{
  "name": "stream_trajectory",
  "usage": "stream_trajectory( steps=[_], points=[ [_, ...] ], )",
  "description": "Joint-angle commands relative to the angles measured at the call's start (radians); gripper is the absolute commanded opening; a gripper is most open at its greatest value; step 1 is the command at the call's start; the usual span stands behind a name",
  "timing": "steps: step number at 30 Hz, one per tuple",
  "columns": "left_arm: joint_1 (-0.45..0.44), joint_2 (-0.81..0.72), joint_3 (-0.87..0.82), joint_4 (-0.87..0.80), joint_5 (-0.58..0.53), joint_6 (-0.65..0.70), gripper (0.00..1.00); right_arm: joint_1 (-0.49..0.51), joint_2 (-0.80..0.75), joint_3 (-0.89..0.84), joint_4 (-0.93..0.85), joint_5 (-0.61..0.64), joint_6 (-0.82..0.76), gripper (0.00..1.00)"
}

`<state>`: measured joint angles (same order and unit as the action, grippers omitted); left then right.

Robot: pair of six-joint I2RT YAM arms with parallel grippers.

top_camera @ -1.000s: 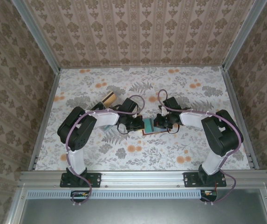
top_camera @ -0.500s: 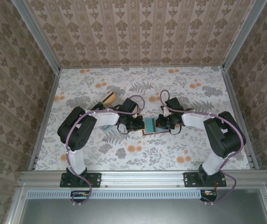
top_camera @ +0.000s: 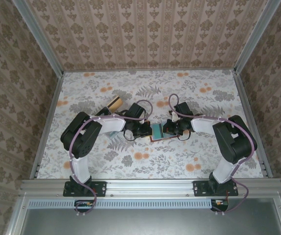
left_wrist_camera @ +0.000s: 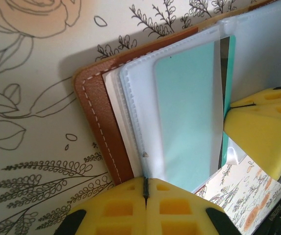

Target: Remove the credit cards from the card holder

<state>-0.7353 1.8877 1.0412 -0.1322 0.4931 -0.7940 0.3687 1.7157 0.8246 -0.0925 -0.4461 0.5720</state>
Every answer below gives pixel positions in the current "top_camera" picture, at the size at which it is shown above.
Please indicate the aluminium side rail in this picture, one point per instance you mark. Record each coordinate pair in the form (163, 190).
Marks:
(55, 93)
(245, 98)

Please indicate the brown leather card holder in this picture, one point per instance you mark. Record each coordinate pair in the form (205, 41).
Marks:
(173, 137)

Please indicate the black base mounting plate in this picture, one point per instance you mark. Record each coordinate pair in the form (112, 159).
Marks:
(200, 188)
(101, 188)

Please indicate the grey metal panel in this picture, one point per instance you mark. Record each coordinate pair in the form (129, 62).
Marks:
(155, 222)

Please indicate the black controller board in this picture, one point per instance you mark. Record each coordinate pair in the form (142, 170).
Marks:
(84, 206)
(218, 206)

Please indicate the black VIP card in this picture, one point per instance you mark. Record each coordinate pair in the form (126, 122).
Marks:
(102, 111)

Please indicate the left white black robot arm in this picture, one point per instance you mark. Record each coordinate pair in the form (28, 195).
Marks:
(110, 124)

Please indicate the blue striped card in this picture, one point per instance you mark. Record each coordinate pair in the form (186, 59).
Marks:
(157, 131)

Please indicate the long aluminium mounting rail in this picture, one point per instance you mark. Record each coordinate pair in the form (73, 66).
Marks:
(150, 187)

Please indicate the teal card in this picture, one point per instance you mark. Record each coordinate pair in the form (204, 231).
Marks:
(113, 135)

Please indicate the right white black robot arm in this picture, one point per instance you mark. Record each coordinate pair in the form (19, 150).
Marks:
(201, 124)

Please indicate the aluminium frame post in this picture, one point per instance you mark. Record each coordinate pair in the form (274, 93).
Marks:
(41, 39)
(256, 36)

